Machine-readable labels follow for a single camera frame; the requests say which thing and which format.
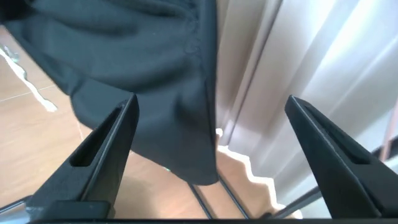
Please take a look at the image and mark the black shorts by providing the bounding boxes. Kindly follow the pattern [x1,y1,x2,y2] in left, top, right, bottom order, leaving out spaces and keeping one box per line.
[0,0,220,187]

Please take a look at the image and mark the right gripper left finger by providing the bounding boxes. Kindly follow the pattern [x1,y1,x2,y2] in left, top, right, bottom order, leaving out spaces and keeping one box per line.
[24,93,140,220]

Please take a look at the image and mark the black clothes rack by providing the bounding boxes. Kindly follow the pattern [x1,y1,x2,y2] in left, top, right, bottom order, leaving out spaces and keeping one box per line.
[0,135,398,220]

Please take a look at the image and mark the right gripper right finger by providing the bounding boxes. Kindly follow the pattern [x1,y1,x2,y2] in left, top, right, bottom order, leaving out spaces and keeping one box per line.
[284,94,398,219]

